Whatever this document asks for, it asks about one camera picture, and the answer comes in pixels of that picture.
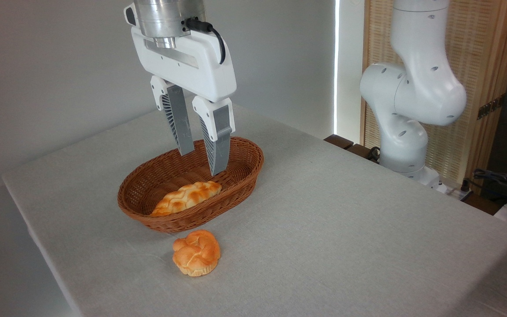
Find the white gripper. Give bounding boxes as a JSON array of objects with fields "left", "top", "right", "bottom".
[{"left": 131, "top": 26, "right": 238, "bottom": 177}]

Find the round knotted bread roll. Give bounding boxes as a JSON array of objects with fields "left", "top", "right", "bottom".
[{"left": 173, "top": 229, "right": 221, "bottom": 277}]

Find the long braided bread loaf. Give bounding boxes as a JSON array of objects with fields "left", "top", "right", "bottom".
[{"left": 150, "top": 181, "right": 222, "bottom": 217}]

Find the brown oval wicker basket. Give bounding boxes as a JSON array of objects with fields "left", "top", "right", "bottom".
[{"left": 117, "top": 136, "right": 265, "bottom": 233}]

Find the dark wooden base board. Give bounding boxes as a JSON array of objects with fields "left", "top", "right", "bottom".
[{"left": 323, "top": 134, "right": 382, "bottom": 164}]

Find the grey tablecloth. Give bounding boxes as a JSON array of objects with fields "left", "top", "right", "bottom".
[{"left": 2, "top": 95, "right": 507, "bottom": 317}]

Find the white power strip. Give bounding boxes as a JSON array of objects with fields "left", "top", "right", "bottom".
[{"left": 437, "top": 182, "right": 474, "bottom": 202}]

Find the bamboo folding screen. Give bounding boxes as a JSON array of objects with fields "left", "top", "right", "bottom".
[{"left": 361, "top": 0, "right": 507, "bottom": 191}]

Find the black metal screen hinge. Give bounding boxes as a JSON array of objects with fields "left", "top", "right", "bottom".
[{"left": 477, "top": 94, "right": 506, "bottom": 120}]

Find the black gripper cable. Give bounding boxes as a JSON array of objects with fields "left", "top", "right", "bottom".
[{"left": 185, "top": 18, "right": 227, "bottom": 65}]

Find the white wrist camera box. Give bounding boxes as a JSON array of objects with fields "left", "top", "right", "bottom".
[{"left": 124, "top": 4, "right": 139, "bottom": 28}]

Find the black cable bundle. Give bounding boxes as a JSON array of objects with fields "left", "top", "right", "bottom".
[{"left": 473, "top": 168, "right": 507, "bottom": 208}]

